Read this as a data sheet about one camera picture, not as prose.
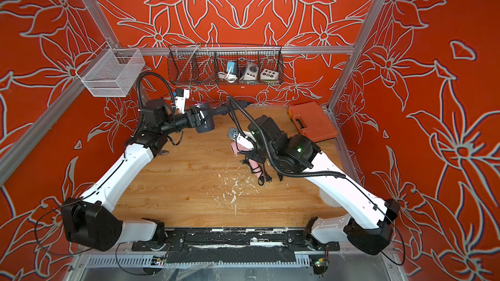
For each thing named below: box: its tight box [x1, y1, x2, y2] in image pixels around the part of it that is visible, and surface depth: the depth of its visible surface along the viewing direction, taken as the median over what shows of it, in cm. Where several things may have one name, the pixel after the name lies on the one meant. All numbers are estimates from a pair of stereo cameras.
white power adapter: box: [243, 61, 260, 81], surface depth 93 cm
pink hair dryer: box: [230, 141, 264, 180], surface depth 92 cm
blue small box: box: [226, 61, 236, 73], surface depth 85 cm
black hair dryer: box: [192, 100, 253, 134], surface depth 72 cm
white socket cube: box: [260, 68, 279, 81], surface depth 96 cm
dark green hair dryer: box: [272, 165, 288, 182], surface depth 44 cm
